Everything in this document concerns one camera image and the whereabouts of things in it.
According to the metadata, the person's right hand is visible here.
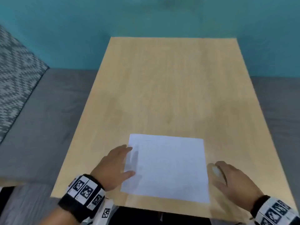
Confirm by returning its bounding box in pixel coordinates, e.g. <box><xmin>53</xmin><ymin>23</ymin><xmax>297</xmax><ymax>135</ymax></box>
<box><xmin>207</xmin><ymin>161</ymin><xmax>264</xmax><ymax>212</ymax></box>

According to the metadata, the person's left hand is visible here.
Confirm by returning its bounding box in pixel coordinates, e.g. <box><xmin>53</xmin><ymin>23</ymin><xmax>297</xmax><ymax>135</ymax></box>
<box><xmin>90</xmin><ymin>144</ymin><xmax>136</xmax><ymax>192</ymax></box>

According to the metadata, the small white object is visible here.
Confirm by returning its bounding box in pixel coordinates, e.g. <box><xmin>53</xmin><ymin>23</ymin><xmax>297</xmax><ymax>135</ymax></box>
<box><xmin>212</xmin><ymin>165</ymin><xmax>223</xmax><ymax>179</ymax></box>

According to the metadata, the person's left forearm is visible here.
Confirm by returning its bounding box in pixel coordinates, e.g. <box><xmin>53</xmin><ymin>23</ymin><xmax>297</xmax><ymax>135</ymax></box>
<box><xmin>39</xmin><ymin>206</ymin><xmax>81</xmax><ymax>225</ymax></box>

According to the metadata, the white paper sheet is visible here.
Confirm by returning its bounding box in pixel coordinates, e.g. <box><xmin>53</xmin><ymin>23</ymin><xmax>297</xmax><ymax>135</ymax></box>
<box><xmin>120</xmin><ymin>134</ymin><xmax>210</xmax><ymax>204</ymax></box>

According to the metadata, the person's black clothing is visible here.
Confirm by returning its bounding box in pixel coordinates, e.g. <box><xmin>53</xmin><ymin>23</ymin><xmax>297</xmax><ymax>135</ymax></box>
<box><xmin>110</xmin><ymin>206</ymin><xmax>212</xmax><ymax>225</ymax></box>

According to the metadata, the marker-tagged left wrist band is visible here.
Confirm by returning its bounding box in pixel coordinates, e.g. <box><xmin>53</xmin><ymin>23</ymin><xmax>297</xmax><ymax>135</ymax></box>
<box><xmin>58</xmin><ymin>174</ymin><xmax>106</xmax><ymax>223</ymax></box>

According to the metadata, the marker-tagged wrist band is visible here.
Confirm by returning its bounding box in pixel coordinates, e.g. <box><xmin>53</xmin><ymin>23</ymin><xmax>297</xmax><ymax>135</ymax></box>
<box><xmin>58</xmin><ymin>174</ymin><xmax>106</xmax><ymax>223</ymax></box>
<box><xmin>250</xmin><ymin>195</ymin><xmax>300</xmax><ymax>225</ymax></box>

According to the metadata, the marker-tagged right wrist band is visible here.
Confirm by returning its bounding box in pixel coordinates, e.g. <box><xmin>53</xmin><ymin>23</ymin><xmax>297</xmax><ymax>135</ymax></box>
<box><xmin>250</xmin><ymin>195</ymin><xmax>300</xmax><ymax>225</ymax></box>

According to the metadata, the grey patterned cushion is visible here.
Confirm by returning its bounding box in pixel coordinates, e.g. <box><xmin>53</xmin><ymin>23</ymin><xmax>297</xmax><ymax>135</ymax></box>
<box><xmin>0</xmin><ymin>24</ymin><xmax>49</xmax><ymax>144</ymax></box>

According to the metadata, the white marker-tagged wrist camera mount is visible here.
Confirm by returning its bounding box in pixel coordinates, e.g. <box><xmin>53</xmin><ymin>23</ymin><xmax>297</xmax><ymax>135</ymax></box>
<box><xmin>82</xmin><ymin>198</ymin><xmax>114</xmax><ymax>225</ymax></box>

